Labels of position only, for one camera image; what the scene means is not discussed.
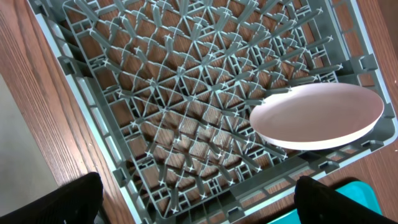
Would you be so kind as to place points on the large pink plate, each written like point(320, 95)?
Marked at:
point(317, 116)

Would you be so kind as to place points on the teal plastic serving tray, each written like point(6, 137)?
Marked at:
point(357, 191)

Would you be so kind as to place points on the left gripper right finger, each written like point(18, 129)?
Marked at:
point(317, 203)

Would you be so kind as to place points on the grey plastic dish rack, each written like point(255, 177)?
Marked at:
point(167, 88)

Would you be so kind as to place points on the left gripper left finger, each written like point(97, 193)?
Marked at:
point(76, 202)

